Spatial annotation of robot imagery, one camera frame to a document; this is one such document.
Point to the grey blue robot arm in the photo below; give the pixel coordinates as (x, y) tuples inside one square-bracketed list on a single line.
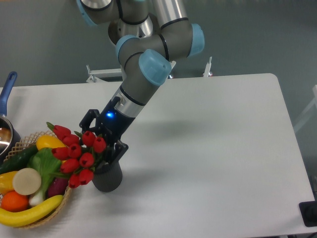
[(145, 60)]

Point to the purple sweet potato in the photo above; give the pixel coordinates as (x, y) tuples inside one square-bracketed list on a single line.
[(57, 187)]

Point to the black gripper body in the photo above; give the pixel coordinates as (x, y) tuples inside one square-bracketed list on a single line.
[(111, 123)]

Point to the orange fruit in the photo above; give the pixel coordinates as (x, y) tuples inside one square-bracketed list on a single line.
[(14, 202)]

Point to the yellow bell pepper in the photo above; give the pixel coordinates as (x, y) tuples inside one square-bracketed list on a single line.
[(6, 182)]

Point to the yellow squash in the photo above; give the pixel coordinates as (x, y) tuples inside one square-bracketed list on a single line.
[(48, 141)]

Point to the green bok choy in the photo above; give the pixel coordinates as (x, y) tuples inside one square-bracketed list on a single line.
[(45, 163)]

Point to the black device at table edge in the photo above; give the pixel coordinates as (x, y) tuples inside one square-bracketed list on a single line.
[(309, 213)]

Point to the white frame at right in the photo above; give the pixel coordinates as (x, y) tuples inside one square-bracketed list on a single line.
[(306, 113)]

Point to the dark grey ribbed vase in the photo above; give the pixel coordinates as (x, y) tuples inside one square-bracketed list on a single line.
[(107, 178)]

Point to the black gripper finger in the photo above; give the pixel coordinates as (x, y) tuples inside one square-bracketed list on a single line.
[(91, 121), (115, 152)]

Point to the yellow banana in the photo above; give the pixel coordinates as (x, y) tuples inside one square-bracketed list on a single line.
[(23, 218)]

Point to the beige round disc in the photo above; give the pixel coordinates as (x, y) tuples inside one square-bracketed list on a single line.
[(26, 181)]

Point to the red tulip bouquet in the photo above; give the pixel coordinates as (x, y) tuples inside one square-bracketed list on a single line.
[(81, 154)]

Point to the woven wicker basket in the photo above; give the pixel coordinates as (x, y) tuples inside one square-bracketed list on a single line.
[(30, 195)]

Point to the blue handled saucepan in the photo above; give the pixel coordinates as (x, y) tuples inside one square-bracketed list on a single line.
[(8, 135)]

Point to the green cucumber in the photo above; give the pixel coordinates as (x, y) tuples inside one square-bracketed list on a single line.
[(19, 160)]

